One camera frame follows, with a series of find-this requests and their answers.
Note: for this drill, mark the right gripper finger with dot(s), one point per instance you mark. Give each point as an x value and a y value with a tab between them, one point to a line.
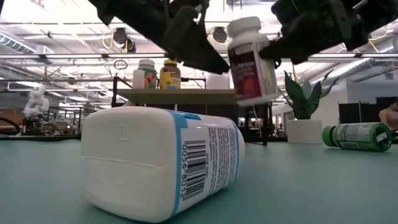
286	51

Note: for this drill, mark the amber bottle yellow cap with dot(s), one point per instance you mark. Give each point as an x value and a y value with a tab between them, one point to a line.
170	79

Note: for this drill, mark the wooden shelf black metal frame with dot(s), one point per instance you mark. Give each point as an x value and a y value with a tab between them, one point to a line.
186	96

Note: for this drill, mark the person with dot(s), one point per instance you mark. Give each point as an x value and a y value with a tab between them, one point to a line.
388	116

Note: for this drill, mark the large white bottle blue label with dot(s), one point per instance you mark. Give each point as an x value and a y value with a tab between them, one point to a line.
133	161

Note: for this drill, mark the green table mat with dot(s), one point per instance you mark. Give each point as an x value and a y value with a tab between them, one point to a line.
311	186

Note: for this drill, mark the long horizontal light bar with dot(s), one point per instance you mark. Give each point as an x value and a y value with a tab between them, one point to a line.
77	56

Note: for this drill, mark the small translucent white bottle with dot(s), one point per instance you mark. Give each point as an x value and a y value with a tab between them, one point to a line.
138	80

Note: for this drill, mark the white round plant pot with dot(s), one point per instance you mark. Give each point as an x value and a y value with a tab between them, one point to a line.
304	132

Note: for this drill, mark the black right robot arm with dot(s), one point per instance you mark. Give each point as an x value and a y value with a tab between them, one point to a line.
379	12

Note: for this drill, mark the white bottle maroon label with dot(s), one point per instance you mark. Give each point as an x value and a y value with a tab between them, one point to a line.
248	71

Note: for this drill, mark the green snake plant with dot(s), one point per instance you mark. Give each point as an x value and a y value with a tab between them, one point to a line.
298	99

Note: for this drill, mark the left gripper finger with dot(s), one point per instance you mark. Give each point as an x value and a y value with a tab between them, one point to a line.
211	60
185	31

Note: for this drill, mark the black room partition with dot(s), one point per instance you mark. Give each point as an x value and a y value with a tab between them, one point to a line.
357	112

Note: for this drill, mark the silver ventilation duct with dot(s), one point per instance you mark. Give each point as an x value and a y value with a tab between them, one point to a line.
351	67

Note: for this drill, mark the green bottle green cap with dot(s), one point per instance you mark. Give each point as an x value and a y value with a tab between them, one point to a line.
357	137

